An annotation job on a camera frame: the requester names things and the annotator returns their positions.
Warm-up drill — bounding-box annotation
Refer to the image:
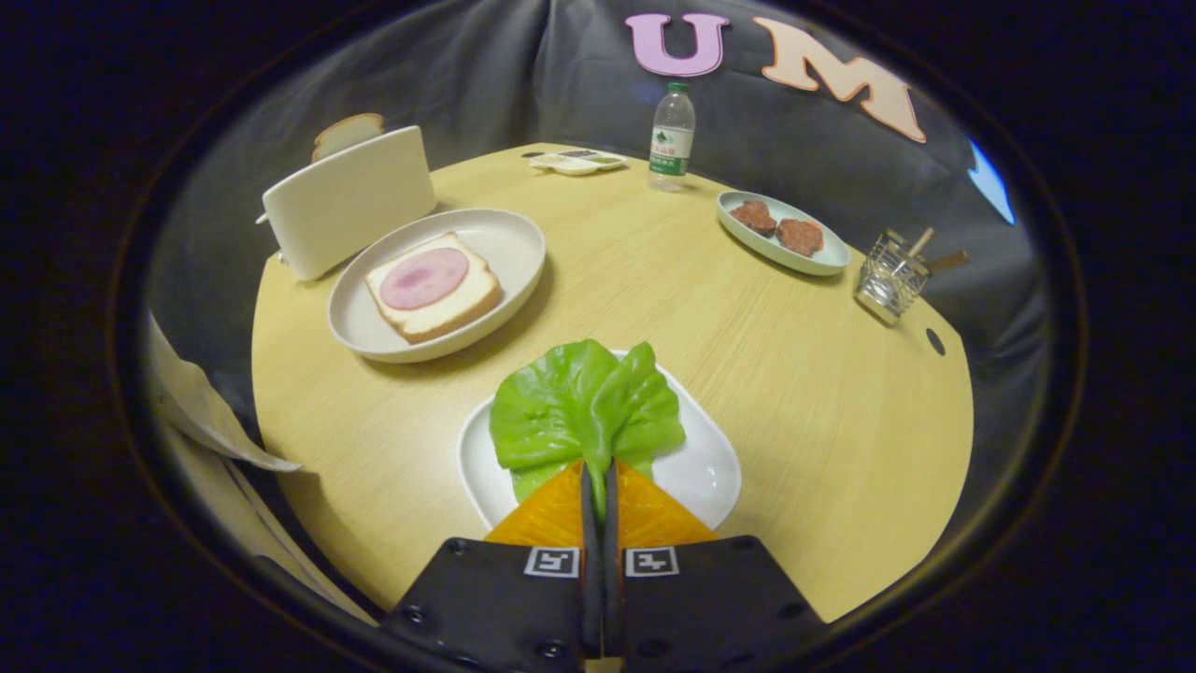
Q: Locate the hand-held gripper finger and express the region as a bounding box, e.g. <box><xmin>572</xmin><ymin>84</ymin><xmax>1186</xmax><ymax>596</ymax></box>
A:
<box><xmin>603</xmin><ymin>460</ymin><xmax>828</xmax><ymax>673</ymax></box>
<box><xmin>378</xmin><ymin>461</ymin><xmax>604</xmax><ymax>673</ymax></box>

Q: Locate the green lettuce leaf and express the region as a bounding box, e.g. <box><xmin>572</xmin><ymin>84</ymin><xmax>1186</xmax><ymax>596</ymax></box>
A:
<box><xmin>489</xmin><ymin>338</ymin><xmax>687</xmax><ymax>520</ymax></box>

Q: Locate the brown crust bread slice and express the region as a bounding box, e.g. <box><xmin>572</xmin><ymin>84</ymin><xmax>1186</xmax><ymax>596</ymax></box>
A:
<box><xmin>311</xmin><ymin>113</ymin><xmax>386</xmax><ymax>163</ymax></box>

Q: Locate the square white bread slice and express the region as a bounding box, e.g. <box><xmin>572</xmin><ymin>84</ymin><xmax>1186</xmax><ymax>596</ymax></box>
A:
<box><xmin>363</xmin><ymin>232</ymin><xmax>504</xmax><ymax>345</ymax></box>

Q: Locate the pink ham slice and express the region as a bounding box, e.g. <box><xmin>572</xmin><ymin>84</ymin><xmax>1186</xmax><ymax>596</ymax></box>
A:
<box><xmin>379</xmin><ymin>247</ymin><xmax>470</xmax><ymax>311</ymax></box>

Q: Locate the round beige plate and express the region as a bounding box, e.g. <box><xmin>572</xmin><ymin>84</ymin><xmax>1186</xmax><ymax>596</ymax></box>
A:
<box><xmin>327</xmin><ymin>208</ymin><xmax>548</xmax><ymax>365</ymax></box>

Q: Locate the brown meat piece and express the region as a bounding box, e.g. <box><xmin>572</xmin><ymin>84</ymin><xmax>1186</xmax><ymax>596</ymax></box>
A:
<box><xmin>776</xmin><ymin>218</ymin><xmax>826</xmax><ymax>259</ymax></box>
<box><xmin>730</xmin><ymin>199</ymin><xmax>778</xmax><ymax>237</ymax></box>

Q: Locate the pale blue oval plate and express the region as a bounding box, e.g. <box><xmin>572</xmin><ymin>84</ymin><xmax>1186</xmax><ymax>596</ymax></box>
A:
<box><xmin>717</xmin><ymin>190</ymin><xmax>852</xmax><ymax>277</ymax></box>

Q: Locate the clear glass cup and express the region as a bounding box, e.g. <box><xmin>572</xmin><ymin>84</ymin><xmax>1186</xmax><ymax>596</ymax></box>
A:
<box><xmin>854</xmin><ymin>231</ymin><xmax>933</xmax><ymax>327</ymax></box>

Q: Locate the white divided seasoning tray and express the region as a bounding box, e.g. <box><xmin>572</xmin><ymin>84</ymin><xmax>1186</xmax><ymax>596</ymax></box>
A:
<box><xmin>529</xmin><ymin>149</ymin><xmax>629</xmax><ymax>177</ymax></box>

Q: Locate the clear plastic water bottle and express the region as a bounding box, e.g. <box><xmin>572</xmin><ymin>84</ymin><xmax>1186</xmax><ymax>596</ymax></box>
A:
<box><xmin>648</xmin><ymin>81</ymin><xmax>697</xmax><ymax>193</ymax></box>

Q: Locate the white toaster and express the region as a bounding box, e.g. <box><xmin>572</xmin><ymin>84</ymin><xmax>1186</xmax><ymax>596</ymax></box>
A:
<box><xmin>256</xmin><ymin>125</ymin><xmax>437</xmax><ymax>282</ymax></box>

